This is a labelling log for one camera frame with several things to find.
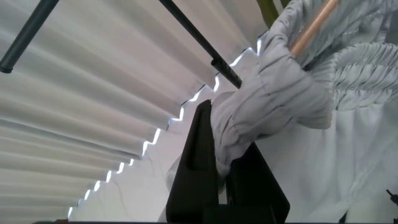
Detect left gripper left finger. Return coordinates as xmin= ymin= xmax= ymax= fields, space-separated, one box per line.
xmin=165 ymin=99 xmax=220 ymax=223

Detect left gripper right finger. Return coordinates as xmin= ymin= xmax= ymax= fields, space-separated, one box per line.
xmin=225 ymin=141 xmax=290 ymax=223

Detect pale grey shorts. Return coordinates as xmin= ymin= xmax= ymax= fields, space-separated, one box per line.
xmin=158 ymin=0 xmax=398 ymax=223

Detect pink clothes hanger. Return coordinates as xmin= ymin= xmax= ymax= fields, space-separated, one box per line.
xmin=289 ymin=0 xmax=340 ymax=57

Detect green printed shirt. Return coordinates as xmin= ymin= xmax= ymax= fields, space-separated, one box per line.
xmin=256 ymin=0 xmax=292 ymax=29

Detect black clothes rack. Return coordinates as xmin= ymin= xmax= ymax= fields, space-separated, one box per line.
xmin=0 ymin=0 xmax=243 ymax=90

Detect white curtain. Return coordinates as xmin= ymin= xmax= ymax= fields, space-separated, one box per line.
xmin=0 ymin=0 xmax=268 ymax=223

